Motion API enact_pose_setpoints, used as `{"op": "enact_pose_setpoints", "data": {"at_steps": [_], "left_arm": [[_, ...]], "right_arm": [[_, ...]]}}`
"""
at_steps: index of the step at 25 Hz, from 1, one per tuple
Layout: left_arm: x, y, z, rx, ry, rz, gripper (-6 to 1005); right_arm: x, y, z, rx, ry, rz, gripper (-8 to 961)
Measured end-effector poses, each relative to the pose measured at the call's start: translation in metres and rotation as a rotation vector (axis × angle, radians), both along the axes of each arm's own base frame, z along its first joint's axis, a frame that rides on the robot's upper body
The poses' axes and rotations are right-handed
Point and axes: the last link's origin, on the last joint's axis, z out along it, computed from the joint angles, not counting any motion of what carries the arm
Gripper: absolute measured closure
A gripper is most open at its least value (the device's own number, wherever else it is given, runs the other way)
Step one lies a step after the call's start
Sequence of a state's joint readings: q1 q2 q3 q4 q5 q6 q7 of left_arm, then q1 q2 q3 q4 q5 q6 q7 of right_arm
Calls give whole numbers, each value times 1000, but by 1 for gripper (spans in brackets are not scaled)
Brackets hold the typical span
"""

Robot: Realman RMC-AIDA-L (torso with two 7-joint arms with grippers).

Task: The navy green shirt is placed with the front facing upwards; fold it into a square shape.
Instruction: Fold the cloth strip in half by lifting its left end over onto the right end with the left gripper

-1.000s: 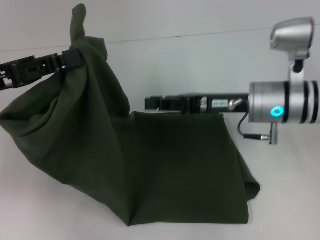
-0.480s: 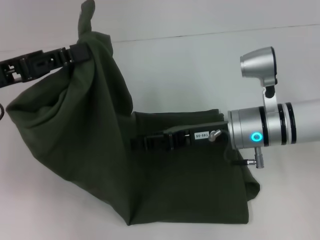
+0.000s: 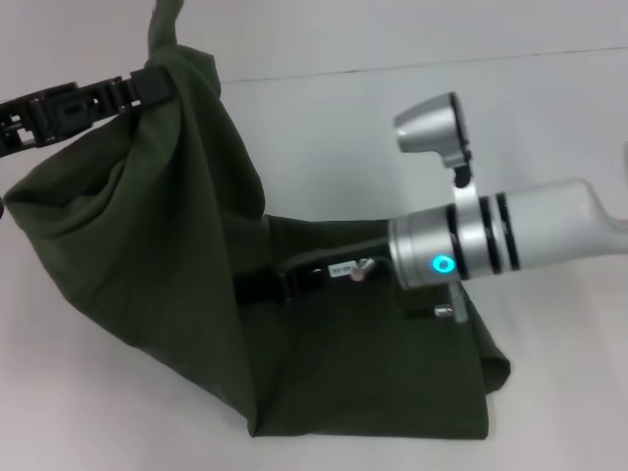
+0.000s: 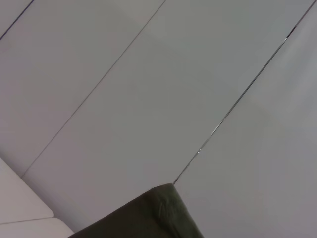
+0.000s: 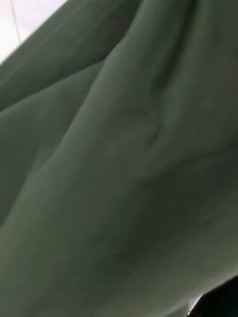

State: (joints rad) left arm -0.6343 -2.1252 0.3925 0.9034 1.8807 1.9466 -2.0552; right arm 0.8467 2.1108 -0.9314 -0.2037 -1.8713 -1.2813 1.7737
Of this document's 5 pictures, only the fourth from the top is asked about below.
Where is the dark green FREE! T-shirt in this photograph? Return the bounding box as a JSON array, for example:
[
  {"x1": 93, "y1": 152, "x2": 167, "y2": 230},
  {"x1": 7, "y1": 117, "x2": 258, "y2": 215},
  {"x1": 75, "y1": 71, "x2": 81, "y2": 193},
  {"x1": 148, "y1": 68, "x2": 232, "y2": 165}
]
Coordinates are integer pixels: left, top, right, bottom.
[{"x1": 66, "y1": 182, "x2": 205, "y2": 238}]

